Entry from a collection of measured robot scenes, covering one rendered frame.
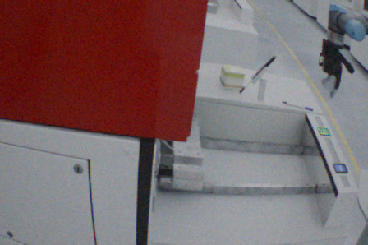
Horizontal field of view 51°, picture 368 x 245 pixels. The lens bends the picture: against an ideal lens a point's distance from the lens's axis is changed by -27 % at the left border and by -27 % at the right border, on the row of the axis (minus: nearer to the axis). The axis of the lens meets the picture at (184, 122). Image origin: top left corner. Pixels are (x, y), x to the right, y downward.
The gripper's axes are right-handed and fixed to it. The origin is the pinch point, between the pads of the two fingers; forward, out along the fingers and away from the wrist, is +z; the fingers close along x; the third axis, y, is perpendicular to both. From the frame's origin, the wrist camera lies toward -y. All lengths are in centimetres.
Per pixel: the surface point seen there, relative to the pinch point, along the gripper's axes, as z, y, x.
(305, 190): 27.1, 9.4, 18.9
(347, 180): 14.8, -0.8, 32.8
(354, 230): 110, -79, -54
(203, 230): 29, 44, 38
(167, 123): -15, 57, 66
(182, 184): 24, 50, 22
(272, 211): 28.7, 23.0, 28.6
